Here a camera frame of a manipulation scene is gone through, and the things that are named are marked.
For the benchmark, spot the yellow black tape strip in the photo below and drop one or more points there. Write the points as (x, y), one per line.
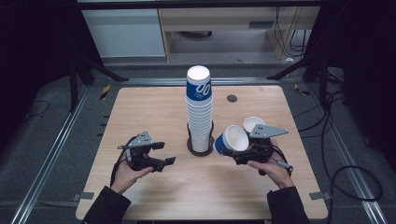
(301, 90)
(105, 92)

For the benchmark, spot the white cabinet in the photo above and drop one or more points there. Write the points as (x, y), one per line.
(124, 34)

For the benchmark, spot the person's left hand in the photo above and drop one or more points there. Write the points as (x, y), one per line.
(124, 179)

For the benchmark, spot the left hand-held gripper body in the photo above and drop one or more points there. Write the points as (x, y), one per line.
(141, 140)

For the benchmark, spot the metal floor rail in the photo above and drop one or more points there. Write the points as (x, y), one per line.
(155, 81)
(46, 165)
(348, 161)

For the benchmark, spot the dark round table grommet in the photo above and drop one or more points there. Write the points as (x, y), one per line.
(232, 98)

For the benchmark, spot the blue white paper cup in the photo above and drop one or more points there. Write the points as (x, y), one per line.
(252, 123)
(235, 138)

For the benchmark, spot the person's right hand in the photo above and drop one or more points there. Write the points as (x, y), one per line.
(277, 172)

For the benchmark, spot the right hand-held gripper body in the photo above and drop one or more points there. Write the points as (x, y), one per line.
(261, 152)

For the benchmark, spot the black cup holder stand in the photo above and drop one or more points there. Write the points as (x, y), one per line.
(200, 152)

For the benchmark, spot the stack of paper cups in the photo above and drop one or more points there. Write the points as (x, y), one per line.
(199, 115)

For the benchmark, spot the black metal stand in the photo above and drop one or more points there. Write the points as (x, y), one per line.
(73, 90)
(323, 84)

